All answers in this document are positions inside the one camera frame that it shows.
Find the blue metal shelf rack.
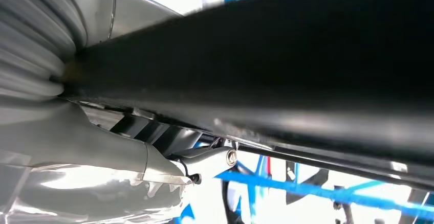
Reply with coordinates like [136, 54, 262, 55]
[172, 154, 434, 224]

